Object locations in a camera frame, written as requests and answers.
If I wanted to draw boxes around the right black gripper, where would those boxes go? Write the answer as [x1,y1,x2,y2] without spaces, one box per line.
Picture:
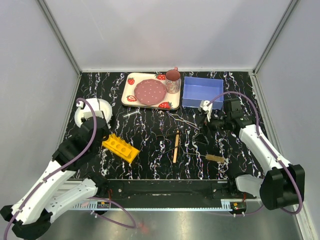
[192,110,231,145]

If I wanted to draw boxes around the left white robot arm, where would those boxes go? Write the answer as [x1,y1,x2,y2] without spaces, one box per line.
[0,117,109,240]

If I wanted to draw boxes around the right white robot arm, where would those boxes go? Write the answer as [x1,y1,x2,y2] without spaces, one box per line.
[195,99,305,214]

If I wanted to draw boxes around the metal crucible tongs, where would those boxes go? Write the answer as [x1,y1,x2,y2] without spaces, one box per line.
[166,111,199,130]

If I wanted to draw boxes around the wooden test tube clamp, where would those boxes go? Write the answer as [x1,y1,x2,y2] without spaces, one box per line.
[172,130,180,164]

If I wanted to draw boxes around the test tube brush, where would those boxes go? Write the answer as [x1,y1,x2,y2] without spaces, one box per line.
[187,153,226,163]

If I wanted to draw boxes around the blue plastic drawer box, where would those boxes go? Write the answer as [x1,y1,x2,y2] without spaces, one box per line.
[181,76,224,108]

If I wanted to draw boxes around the pink floral mug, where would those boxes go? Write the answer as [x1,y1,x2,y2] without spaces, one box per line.
[165,67,181,94]

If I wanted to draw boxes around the pink dotted plate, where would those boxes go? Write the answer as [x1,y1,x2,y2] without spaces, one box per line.
[133,79,167,106]

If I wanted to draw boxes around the yellow test tube rack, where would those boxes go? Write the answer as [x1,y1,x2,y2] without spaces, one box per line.
[102,133,140,164]

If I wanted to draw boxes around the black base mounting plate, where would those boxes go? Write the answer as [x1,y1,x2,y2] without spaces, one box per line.
[97,178,258,210]

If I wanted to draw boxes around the white paper plate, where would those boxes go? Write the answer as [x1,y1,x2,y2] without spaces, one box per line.
[76,98,113,123]

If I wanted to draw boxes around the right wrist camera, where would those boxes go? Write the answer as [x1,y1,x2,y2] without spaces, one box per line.
[198,100,213,116]

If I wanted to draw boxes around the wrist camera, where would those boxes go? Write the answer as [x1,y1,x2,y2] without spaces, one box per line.
[75,101,107,125]
[198,100,213,116]

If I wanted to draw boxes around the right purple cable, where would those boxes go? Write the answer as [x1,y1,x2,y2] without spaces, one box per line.
[207,91,304,218]

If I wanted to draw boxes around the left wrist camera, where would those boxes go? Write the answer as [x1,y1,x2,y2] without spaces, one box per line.
[75,101,107,125]

